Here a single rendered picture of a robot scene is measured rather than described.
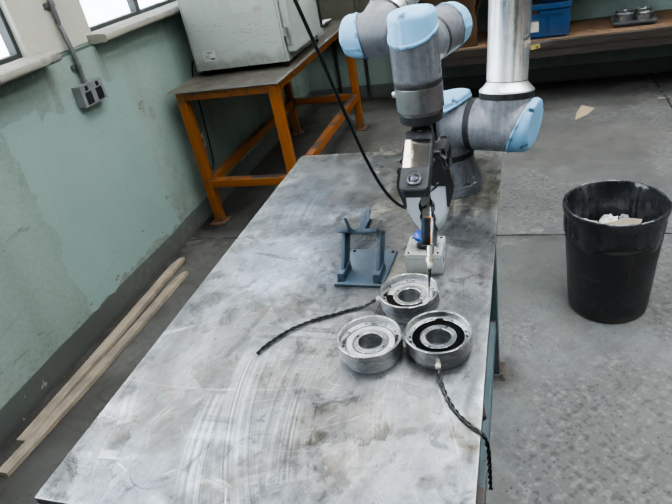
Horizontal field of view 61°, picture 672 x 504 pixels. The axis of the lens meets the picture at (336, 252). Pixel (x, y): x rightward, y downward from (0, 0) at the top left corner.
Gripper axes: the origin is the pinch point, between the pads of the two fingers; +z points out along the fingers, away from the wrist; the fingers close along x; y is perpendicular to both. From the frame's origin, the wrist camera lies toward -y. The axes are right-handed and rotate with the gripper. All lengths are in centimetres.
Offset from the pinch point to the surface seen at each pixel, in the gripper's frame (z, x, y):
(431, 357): 9.9, -3.4, -22.4
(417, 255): 8.8, 3.7, 3.9
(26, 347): 71, 165, 29
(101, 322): 88, 167, 65
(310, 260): 13.1, 28.2, 7.6
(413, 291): 10.9, 3.0, -4.7
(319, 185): 13, 39, 44
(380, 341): 11.6, 5.9, -17.9
